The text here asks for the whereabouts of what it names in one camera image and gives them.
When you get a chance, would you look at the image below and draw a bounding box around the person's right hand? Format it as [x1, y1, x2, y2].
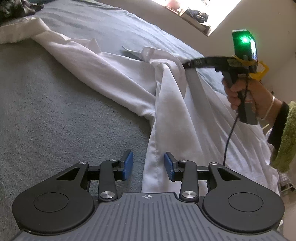
[221, 77, 275, 119]

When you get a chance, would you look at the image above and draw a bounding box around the box of dark clothes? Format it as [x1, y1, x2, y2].
[179, 8, 212, 36]

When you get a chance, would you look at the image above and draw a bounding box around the silver bracelet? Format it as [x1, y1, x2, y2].
[257, 95, 276, 120]

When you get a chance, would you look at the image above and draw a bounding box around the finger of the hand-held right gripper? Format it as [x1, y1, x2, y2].
[184, 57, 216, 70]

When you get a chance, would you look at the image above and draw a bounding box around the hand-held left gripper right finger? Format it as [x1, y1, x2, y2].
[164, 152, 242, 202]

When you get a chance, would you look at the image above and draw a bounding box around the black white plaid shirt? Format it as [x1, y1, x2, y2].
[0, 0, 37, 22]

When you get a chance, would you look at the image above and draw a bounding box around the grey bed blanket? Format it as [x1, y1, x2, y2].
[0, 0, 234, 209]

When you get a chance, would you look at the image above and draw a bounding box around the person's right forearm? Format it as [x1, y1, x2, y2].
[264, 95, 296, 173]

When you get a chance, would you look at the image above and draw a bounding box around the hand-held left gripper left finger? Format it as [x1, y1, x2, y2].
[56, 150, 134, 202]

